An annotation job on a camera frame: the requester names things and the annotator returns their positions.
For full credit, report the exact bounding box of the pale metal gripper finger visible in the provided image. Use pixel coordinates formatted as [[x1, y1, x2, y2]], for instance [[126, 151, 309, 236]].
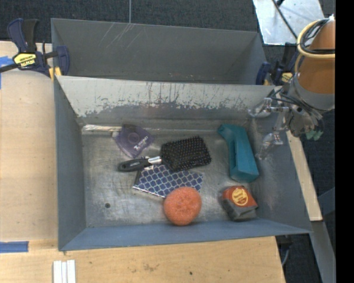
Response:
[[255, 132, 284, 160], [247, 97, 290, 119]]

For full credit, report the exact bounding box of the teal plastic block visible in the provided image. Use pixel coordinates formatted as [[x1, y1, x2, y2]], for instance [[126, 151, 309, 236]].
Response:
[[217, 123, 260, 184]]

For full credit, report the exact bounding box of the orange grey tape measure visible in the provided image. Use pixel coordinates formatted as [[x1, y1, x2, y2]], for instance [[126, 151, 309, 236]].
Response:
[[219, 185, 259, 222]]

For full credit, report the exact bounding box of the black hairbrush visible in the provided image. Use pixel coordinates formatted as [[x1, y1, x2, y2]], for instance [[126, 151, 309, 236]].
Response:
[[117, 136, 212, 173]]

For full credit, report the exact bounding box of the orange round scrubber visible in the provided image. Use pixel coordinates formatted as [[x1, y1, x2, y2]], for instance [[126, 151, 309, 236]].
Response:
[[162, 186, 203, 227]]

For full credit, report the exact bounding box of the blue white patterned tile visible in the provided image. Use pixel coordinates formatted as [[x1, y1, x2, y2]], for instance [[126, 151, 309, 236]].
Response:
[[132, 164, 205, 199]]

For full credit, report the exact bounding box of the purple clear triangular packet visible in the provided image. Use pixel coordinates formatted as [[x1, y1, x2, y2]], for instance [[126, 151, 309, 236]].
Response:
[[112, 123, 156, 159]]

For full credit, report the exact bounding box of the silver flat strip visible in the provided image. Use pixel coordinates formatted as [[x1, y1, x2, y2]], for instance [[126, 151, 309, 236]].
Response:
[[82, 124, 122, 133]]

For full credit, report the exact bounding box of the grey metal bin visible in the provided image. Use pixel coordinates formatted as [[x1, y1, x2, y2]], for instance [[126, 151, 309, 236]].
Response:
[[50, 18, 314, 252]]

